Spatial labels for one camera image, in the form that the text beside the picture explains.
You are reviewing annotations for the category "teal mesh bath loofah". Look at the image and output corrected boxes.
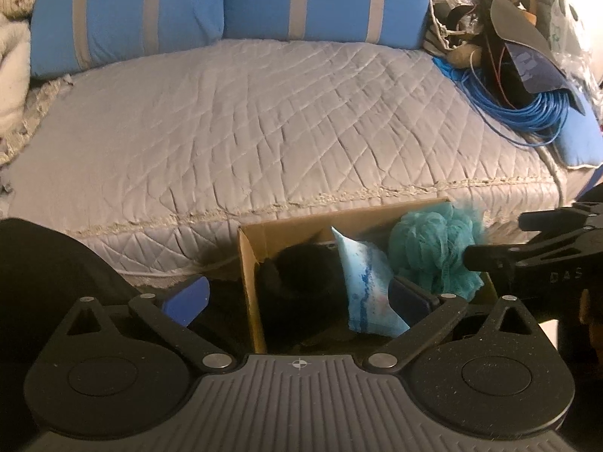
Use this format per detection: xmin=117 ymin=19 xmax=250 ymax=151
xmin=387 ymin=202 xmax=485 ymax=301

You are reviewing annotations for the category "blue tissue pack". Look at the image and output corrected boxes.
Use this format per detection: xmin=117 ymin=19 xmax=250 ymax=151
xmin=331 ymin=228 xmax=409 ymax=338

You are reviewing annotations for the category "black beanie hat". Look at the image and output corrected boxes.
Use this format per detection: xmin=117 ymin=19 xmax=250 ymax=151
xmin=256 ymin=243 xmax=347 ymax=353

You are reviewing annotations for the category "person's right hand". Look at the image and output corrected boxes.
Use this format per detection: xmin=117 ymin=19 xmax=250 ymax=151
xmin=579 ymin=290 xmax=602 ymax=348

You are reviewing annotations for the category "brown cardboard box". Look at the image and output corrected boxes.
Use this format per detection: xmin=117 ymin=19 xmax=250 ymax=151
xmin=236 ymin=197 xmax=501 ymax=355

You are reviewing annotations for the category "grey quilted sofa cover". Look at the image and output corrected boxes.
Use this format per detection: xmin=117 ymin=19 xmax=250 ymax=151
xmin=1 ymin=40 xmax=589 ymax=286

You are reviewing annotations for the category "dark fabric bag pile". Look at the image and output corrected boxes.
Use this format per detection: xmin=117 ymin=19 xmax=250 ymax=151
xmin=423 ymin=0 xmax=601 ymax=113

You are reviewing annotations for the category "cream knitted blanket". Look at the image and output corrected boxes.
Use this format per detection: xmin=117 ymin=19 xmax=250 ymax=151
xmin=0 ymin=0 xmax=54 ymax=165

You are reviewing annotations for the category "right blue striped cushion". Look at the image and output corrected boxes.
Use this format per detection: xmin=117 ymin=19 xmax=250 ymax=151
xmin=224 ymin=0 xmax=429 ymax=49

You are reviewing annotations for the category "blue striped cushion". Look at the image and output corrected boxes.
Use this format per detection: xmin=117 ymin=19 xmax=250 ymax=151
xmin=31 ymin=0 xmax=224 ymax=79
xmin=224 ymin=0 xmax=429 ymax=49

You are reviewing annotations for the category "left blue striped cushion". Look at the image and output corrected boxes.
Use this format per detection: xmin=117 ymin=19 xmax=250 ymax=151
xmin=31 ymin=0 xmax=224 ymax=79

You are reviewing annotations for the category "coiled blue cable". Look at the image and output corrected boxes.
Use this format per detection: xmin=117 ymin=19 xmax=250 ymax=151
xmin=431 ymin=54 xmax=574 ymax=148

